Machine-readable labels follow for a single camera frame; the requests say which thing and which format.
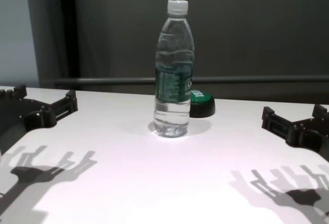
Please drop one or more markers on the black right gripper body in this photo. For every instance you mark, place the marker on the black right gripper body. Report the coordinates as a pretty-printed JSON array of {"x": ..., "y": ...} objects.
[{"x": 311, "y": 136}]

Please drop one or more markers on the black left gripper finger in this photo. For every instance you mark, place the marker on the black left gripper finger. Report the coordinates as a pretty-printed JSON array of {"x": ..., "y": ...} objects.
[
  {"x": 20, "y": 91},
  {"x": 65, "y": 105}
]

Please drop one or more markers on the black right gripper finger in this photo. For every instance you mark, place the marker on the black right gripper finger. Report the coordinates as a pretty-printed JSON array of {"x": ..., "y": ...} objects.
[
  {"x": 277, "y": 125},
  {"x": 321, "y": 113}
]

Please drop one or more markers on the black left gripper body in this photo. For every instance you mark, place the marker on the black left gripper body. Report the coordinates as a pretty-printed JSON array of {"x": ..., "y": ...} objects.
[{"x": 15, "y": 116}]

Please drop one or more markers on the green black push button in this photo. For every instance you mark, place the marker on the green black push button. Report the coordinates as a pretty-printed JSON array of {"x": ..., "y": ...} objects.
[{"x": 203, "y": 105}]

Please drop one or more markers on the clear water bottle green label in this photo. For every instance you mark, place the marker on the clear water bottle green label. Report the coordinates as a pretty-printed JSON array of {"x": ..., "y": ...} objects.
[{"x": 173, "y": 90}]

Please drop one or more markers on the grey horizontal rail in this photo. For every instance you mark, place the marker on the grey horizontal rail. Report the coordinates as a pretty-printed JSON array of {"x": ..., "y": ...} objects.
[{"x": 115, "y": 80}]

